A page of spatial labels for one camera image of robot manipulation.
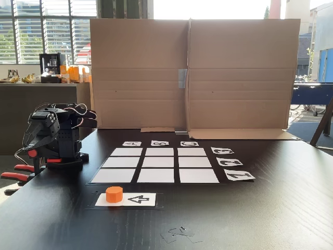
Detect paper sheet number 3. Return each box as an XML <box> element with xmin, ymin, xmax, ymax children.
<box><xmin>210</xmin><ymin>146</ymin><xmax>235</xmax><ymax>155</ymax></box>

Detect clear tape scraps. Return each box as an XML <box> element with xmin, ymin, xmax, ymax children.
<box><xmin>160</xmin><ymin>226</ymin><xmax>204</xmax><ymax>244</ymax></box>

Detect blue foosball table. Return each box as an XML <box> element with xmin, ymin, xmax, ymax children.
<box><xmin>290</xmin><ymin>82</ymin><xmax>333</xmax><ymax>117</ymax></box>

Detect white arrow paper sheet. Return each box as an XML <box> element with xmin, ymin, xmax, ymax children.
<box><xmin>95</xmin><ymin>192</ymin><xmax>157</xmax><ymax>207</ymax></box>

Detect black red clamp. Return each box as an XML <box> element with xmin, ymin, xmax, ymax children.
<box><xmin>27</xmin><ymin>145</ymin><xmax>63</xmax><ymax>176</ymax></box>
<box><xmin>0</xmin><ymin>164</ymin><xmax>36</xmax><ymax>196</ymax></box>

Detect brown cardboard screen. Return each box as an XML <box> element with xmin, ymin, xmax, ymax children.
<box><xmin>89</xmin><ymin>18</ymin><xmax>189</xmax><ymax>133</ymax></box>
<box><xmin>186</xmin><ymin>17</ymin><xmax>302</xmax><ymax>141</ymax></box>

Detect dark wooden leg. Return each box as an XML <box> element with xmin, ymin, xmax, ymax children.
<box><xmin>309</xmin><ymin>93</ymin><xmax>333</xmax><ymax>149</ymax></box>

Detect yellow bananas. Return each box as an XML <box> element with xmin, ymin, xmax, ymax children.
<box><xmin>9</xmin><ymin>73</ymin><xmax>36</xmax><ymax>84</ymax></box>

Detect black coffee machine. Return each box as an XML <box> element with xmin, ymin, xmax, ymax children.
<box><xmin>39</xmin><ymin>53</ymin><xmax>69</xmax><ymax>84</ymax></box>

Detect grid of nine white squares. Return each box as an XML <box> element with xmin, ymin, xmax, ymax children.
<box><xmin>87</xmin><ymin>146</ymin><xmax>227</xmax><ymax>185</ymax></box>

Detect paper sheet number 2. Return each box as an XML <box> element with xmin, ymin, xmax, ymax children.
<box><xmin>215</xmin><ymin>157</ymin><xmax>244</xmax><ymax>167</ymax></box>

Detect paper sheet number 1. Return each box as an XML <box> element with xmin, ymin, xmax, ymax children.
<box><xmin>223</xmin><ymin>170</ymin><xmax>257</xmax><ymax>181</ymax></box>

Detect round orange token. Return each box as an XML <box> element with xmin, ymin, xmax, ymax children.
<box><xmin>105</xmin><ymin>186</ymin><xmax>123</xmax><ymax>204</ymax></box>

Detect orange cartons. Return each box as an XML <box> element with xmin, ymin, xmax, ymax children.
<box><xmin>59</xmin><ymin>65</ymin><xmax>92</xmax><ymax>83</ymax></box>

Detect thin cable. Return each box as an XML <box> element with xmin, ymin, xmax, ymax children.
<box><xmin>14</xmin><ymin>147</ymin><xmax>32</xmax><ymax>167</ymax></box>

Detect brown counter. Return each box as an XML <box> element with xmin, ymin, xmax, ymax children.
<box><xmin>0</xmin><ymin>82</ymin><xmax>92</xmax><ymax>156</ymax></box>

